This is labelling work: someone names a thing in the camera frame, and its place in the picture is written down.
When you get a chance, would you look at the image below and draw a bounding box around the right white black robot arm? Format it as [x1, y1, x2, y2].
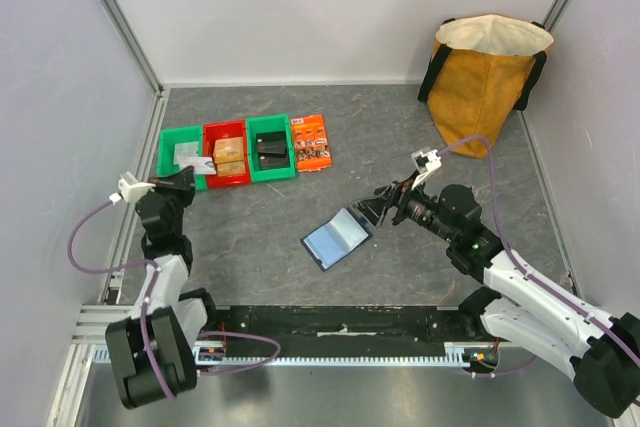
[355, 180, 639, 419]

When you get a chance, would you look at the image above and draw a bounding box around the yellow tote bag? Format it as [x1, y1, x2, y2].
[417, 14, 554, 159]

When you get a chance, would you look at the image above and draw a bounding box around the blue card holder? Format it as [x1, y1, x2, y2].
[300, 208, 372, 272]

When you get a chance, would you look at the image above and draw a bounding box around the orange blister pack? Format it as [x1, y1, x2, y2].
[290, 114, 332, 172]

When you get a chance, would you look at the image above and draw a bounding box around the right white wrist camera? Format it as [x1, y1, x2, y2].
[411, 148, 442, 190]

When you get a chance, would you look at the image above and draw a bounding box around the red bin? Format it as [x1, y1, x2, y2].
[203, 120, 251, 189]

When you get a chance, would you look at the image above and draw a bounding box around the right green bin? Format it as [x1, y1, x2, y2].
[246, 114, 296, 183]

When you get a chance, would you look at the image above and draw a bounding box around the aluminium frame rail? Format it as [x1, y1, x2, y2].
[72, 304, 619, 368]

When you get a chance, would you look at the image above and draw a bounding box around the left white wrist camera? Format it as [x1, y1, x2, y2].
[109, 172, 154, 204]

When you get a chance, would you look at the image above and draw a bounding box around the green bin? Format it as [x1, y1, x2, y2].
[156, 125, 203, 177]
[246, 114, 296, 183]

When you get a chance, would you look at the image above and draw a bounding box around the left green bin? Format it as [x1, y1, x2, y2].
[156, 125, 203, 177]

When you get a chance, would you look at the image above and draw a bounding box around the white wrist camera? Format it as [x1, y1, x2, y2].
[411, 148, 442, 190]
[109, 172, 154, 204]

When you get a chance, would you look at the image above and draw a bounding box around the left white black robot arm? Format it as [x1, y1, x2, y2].
[105, 166, 220, 409]

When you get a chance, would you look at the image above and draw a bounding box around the silver card in bin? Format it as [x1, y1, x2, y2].
[173, 141, 200, 165]

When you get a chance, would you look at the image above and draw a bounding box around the lower gold card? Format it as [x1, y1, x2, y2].
[216, 161, 246, 177]

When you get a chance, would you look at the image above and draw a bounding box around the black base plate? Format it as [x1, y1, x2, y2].
[210, 305, 494, 343]

